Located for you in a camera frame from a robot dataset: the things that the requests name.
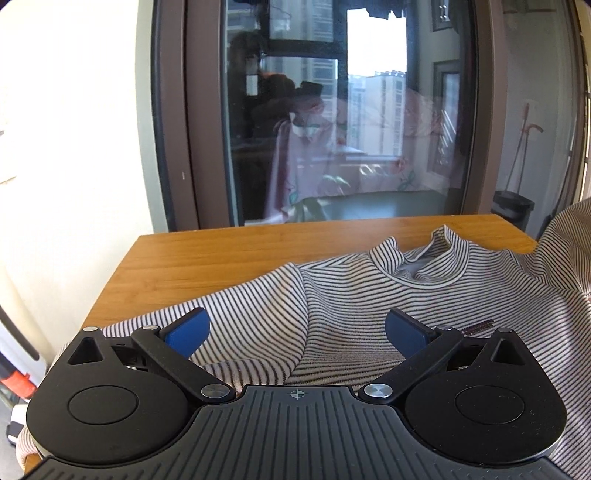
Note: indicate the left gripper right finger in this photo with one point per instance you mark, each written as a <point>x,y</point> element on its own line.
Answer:
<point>425,350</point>

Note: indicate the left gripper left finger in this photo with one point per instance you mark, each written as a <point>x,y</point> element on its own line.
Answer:
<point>170,348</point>

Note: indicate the black white striped shirt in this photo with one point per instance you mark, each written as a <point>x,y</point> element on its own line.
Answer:
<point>297,344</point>

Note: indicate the white floor appliance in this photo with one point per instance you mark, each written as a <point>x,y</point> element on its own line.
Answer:
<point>22,369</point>

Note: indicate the black dustpan bin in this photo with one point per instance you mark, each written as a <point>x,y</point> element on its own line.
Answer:
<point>513,207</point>

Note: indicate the potted green plant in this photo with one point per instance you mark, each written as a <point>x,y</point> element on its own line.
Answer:
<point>322,204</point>

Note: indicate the pink floral hanging cloth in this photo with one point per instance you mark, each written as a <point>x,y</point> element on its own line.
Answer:
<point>388,140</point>

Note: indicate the long handled broom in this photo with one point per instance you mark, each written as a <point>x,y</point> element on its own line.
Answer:
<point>529,126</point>

